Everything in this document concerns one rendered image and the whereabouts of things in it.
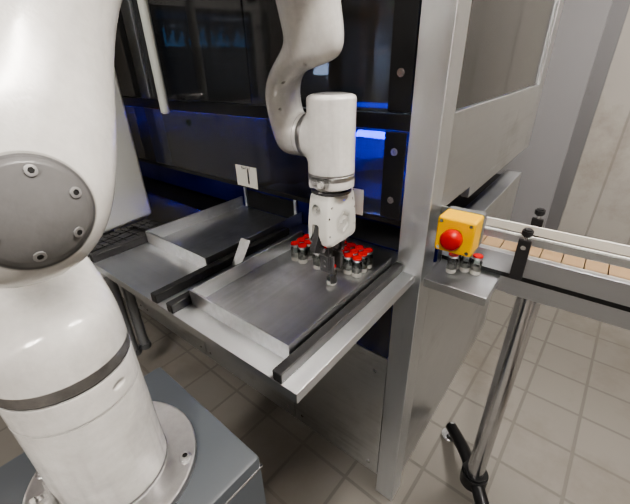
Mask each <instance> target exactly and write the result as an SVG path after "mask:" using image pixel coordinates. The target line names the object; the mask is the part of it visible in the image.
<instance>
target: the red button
mask: <svg viewBox="0 0 630 504"><path fill-rule="evenodd" d="M439 241H440V244H441V246H442V247H443V248H444V249H446V250H448V251H455V250H457V249H458V248H459V247H460V246H461V245H462V243H463V237H462V235H461V234H460V232H458V231H457V230H454V229H448V230H446V231H444V232H443V233H442V234H441V236H440V239H439Z"/></svg>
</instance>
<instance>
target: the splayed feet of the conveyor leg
mask: <svg viewBox="0 0 630 504"><path fill-rule="evenodd" d="M442 437H443V438H444V439H445V440H446V441H448V442H453V443H454V445H455V446H456V448H457V450H458V453H459V455H460V458H461V460H462V463H463V465H462V468H461V471H460V475H459V477H460V481H461V483H462V485H463V486H464V487H465V488H466V489H467V490H468V491H470V492H472V494H473V498H474V502H475V504H489V501H488V498H487V494H486V491H485V488H486V485H487V483H488V479H489V475H488V472H487V470H486V471H485V474H484V476H483V478H482V479H474V478H473V477H471V476H470V475H469V473H468V472H467V466H468V462H469V459H470V456H471V450H470V448H469V446H468V444H467V442H466V440H465V438H464V437H463V435H462V433H461V432H460V430H459V428H458V426H457V425H456V424H455V423H454V422H449V423H448V424H447V425H446V428H444V429H443V430H442Z"/></svg>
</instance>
